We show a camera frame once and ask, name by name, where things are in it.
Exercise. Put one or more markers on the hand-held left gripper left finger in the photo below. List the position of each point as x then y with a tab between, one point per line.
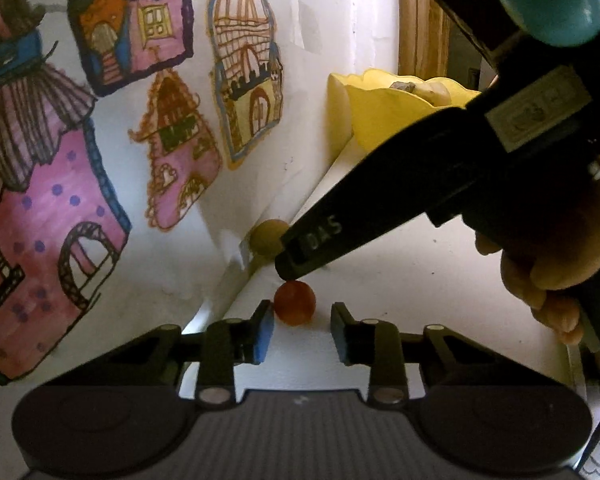
264	334

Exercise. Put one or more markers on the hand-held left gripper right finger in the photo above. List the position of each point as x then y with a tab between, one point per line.
341	335

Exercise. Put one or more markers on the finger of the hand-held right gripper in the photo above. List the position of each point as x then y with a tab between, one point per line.
380	195

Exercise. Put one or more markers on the red cherry tomato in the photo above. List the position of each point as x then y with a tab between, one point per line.
294	302

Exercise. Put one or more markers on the person's right hand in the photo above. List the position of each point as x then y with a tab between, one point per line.
560	245

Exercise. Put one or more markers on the yellow plastic bowl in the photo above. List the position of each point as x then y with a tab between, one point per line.
380	115

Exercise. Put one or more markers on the small brown round fruit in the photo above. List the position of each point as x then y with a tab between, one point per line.
266	235

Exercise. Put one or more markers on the beige ginger piece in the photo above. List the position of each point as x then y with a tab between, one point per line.
420	89

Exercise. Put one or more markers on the yellow castle drawing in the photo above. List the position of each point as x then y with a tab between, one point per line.
245	70

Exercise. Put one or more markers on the small pink house drawing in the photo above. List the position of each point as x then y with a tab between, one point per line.
180	160

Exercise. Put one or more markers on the large pink house drawing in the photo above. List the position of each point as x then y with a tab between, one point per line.
40	240

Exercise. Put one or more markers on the purple house drawing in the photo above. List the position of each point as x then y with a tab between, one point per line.
130	25

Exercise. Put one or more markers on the wooden frame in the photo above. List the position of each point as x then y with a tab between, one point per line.
422	25

